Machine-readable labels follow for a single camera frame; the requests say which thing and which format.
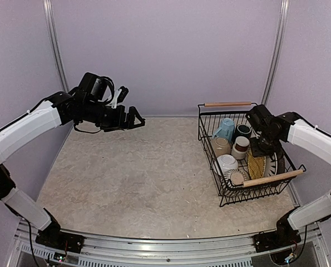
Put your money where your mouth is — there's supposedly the far wooden rack handle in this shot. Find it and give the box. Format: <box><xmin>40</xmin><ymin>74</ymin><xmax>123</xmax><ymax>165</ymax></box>
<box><xmin>204</xmin><ymin>102</ymin><xmax>252</xmax><ymax>107</ymax></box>

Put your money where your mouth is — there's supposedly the black wire dish rack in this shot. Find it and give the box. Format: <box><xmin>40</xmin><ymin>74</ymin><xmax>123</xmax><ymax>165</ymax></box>
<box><xmin>198</xmin><ymin>103</ymin><xmax>297</xmax><ymax>207</ymax></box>

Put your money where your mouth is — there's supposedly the white and brown cup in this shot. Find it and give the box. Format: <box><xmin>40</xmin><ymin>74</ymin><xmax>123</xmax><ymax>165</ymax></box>
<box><xmin>231</xmin><ymin>136</ymin><xmax>250</xmax><ymax>160</ymax></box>

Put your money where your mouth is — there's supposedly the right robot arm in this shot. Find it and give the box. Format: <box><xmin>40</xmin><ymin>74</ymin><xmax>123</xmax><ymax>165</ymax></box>
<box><xmin>246</xmin><ymin>105</ymin><xmax>331</xmax><ymax>247</ymax></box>

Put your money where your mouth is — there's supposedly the near wooden rack handle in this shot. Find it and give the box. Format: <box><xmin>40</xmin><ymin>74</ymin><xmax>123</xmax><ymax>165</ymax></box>
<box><xmin>243</xmin><ymin>169</ymin><xmax>304</xmax><ymax>187</ymax></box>

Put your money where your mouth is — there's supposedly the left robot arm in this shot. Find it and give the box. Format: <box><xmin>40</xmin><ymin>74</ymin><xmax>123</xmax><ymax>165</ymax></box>
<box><xmin>0</xmin><ymin>72</ymin><xmax>145</xmax><ymax>249</ymax></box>

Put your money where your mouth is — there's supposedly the black white striped plate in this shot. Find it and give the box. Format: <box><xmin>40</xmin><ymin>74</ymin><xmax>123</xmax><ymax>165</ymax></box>
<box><xmin>263</xmin><ymin>153</ymin><xmax>278</xmax><ymax>177</ymax></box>

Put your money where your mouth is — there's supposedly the left aluminium corner post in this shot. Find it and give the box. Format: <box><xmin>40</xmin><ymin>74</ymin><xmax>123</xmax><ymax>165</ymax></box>
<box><xmin>43</xmin><ymin>0</ymin><xmax>69</xmax><ymax>92</ymax></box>

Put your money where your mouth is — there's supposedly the aluminium corner post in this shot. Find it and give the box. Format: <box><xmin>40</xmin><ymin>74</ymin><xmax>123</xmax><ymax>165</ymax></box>
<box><xmin>43</xmin><ymin>0</ymin><xmax>69</xmax><ymax>92</ymax></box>
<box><xmin>261</xmin><ymin>0</ymin><xmax>290</xmax><ymax>105</ymax></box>

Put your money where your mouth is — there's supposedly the yellow woven plate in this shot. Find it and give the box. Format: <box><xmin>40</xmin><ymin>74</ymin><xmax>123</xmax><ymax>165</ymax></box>
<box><xmin>248</xmin><ymin>149</ymin><xmax>266</xmax><ymax>180</ymax></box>

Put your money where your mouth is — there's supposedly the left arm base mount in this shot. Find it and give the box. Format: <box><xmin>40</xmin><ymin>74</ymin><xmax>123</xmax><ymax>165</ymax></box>
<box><xmin>36</xmin><ymin>231</ymin><xmax>85</xmax><ymax>254</ymax></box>

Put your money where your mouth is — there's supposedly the dark green mug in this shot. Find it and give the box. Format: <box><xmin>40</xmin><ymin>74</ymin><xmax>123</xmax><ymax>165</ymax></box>
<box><xmin>232</xmin><ymin>124</ymin><xmax>252</xmax><ymax>143</ymax></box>

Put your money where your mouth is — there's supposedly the white ceramic bowl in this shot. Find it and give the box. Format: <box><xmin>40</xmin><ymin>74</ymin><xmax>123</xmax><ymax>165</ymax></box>
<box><xmin>212</xmin><ymin>154</ymin><xmax>239</xmax><ymax>175</ymax></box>

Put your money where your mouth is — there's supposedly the grey deer pattern plate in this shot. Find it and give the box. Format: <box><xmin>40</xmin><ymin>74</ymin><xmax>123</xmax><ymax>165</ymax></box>
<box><xmin>275</xmin><ymin>149</ymin><xmax>285</xmax><ymax>175</ymax></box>

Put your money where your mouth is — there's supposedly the beige ceramic bowl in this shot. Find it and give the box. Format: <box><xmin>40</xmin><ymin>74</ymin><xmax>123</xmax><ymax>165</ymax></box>
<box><xmin>211</xmin><ymin>137</ymin><xmax>231</xmax><ymax>157</ymax></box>

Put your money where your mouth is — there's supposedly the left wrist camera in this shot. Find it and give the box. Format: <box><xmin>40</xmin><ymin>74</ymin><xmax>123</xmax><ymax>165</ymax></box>
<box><xmin>107</xmin><ymin>86</ymin><xmax>129</xmax><ymax>109</ymax></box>

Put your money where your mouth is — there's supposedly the light blue mug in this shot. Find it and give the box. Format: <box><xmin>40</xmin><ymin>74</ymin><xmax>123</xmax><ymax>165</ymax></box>
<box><xmin>212</xmin><ymin>118</ymin><xmax>235</xmax><ymax>142</ymax></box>

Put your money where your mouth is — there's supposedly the aluminium front rail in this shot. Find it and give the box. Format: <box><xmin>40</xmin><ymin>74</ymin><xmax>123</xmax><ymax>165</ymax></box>
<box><xmin>14</xmin><ymin>222</ymin><xmax>329</xmax><ymax>267</ymax></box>

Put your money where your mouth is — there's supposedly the right aluminium corner post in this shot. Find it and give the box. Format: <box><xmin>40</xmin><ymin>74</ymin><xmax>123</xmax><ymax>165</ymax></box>
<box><xmin>261</xmin><ymin>0</ymin><xmax>290</xmax><ymax>105</ymax></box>

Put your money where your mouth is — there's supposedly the striped small bowl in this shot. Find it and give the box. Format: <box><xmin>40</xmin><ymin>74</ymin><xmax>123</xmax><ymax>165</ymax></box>
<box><xmin>221</xmin><ymin>170</ymin><xmax>248</xmax><ymax>197</ymax></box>

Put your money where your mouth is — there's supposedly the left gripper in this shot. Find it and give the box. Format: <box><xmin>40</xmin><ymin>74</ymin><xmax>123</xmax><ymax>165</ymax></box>
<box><xmin>83</xmin><ymin>99</ymin><xmax>145</xmax><ymax>132</ymax></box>

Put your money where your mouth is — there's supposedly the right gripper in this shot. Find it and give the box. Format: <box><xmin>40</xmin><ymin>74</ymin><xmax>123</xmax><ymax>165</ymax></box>
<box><xmin>250</xmin><ymin>130</ymin><xmax>281</xmax><ymax>157</ymax></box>

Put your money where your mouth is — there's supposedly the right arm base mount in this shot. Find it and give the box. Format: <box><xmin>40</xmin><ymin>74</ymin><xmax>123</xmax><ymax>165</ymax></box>
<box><xmin>253</xmin><ymin>230</ymin><xmax>302</xmax><ymax>253</ymax></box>

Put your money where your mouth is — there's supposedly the wooden rack handle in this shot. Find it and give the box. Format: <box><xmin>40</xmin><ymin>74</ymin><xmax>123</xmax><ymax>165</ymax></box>
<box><xmin>204</xmin><ymin>102</ymin><xmax>252</xmax><ymax>107</ymax></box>
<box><xmin>243</xmin><ymin>169</ymin><xmax>304</xmax><ymax>187</ymax></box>

